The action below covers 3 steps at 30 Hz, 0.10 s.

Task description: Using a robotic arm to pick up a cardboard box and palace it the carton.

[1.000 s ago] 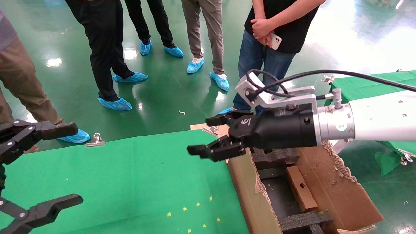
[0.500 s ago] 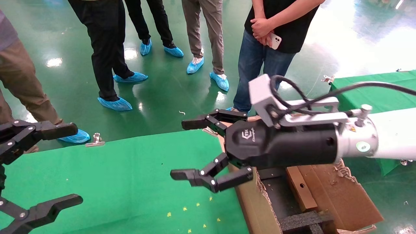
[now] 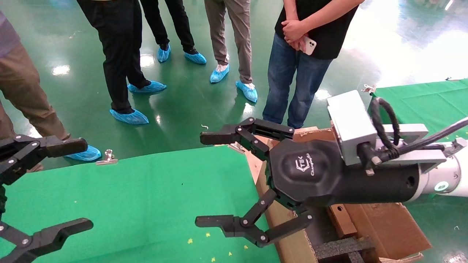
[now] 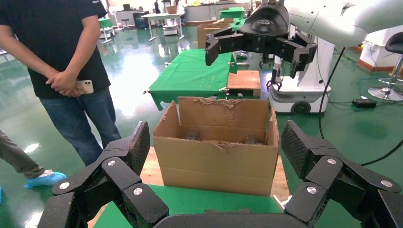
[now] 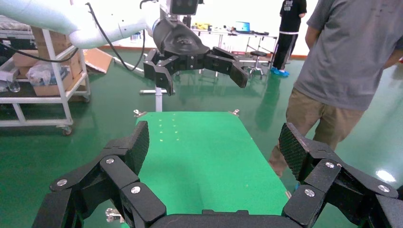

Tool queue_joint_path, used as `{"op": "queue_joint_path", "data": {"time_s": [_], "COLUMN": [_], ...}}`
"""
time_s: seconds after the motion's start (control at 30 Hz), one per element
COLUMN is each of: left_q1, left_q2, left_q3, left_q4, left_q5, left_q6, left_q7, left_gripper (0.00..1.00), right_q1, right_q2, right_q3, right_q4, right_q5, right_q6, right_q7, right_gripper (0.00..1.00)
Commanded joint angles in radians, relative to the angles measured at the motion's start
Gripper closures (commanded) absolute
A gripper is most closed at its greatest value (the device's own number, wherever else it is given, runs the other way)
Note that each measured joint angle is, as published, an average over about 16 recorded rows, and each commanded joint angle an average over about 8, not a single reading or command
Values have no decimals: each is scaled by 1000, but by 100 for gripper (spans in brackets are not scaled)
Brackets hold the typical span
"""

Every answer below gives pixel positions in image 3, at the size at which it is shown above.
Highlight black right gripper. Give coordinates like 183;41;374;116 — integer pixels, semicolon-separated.
195;117;421;248

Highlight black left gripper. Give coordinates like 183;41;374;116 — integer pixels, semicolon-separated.
0;134;94;263

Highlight small cardboard box with hole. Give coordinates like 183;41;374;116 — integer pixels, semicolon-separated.
327;204;359;239

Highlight large open cardboard carton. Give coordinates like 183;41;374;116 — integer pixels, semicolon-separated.
255;126;433;263

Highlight blue shoe cover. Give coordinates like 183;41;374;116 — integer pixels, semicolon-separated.
184;52;207;65
210;64;230;84
157;44;171;63
235;80;258;103
66;145;102;162
109;108;150;126
127;81;167;93

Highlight person brown trousers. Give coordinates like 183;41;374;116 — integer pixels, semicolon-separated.
0;11;71;173

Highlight person black shirt blue jeans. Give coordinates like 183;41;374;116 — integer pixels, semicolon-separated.
263;0;364;129

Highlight black foam insert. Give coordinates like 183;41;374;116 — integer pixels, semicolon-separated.
314;237;377;263

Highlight person khaki trousers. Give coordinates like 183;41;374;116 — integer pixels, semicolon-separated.
204;0;253;84

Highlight person black wide trousers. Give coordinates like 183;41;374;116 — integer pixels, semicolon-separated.
76;0;150;114

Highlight person black slim trousers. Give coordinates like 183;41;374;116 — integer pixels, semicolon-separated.
141;0;196;52

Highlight white smartphone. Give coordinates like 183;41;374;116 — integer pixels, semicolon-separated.
303;37;317;56

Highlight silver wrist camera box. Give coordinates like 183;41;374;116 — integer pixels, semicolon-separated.
327;90;448;176

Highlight black camera cable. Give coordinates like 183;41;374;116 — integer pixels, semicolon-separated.
356;97;468;167

